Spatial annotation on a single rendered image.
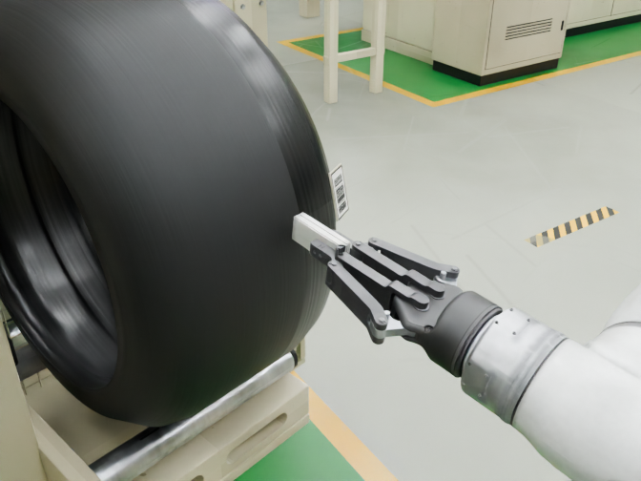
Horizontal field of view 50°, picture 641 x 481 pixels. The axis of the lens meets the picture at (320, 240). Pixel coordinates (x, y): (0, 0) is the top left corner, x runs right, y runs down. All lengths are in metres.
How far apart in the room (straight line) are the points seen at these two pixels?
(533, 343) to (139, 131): 0.40
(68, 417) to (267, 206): 0.59
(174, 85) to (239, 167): 0.10
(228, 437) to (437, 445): 1.27
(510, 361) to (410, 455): 1.59
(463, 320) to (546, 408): 0.10
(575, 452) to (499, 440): 1.68
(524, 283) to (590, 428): 2.41
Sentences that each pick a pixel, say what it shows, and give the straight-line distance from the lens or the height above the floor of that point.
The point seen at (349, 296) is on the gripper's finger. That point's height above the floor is 1.22.
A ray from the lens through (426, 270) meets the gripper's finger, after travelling 0.69.
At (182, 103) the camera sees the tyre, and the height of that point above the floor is 1.37.
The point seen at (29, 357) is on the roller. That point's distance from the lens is 1.13.
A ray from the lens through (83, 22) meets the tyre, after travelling 0.75.
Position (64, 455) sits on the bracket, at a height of 0.95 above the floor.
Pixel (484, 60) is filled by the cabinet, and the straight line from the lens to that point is 5.27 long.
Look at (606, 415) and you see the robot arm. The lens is 0.56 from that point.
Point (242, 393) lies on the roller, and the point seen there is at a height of 0.91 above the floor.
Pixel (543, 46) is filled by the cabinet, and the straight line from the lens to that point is 5.73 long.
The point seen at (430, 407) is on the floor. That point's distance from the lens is 2.31.
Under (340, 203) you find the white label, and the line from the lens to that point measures 0.81.
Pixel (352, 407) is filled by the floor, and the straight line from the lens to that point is 2.28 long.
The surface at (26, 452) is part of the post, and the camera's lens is 0.93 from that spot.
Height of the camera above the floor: 1.59
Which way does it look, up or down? 30 degrees down
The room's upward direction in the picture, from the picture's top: straight up
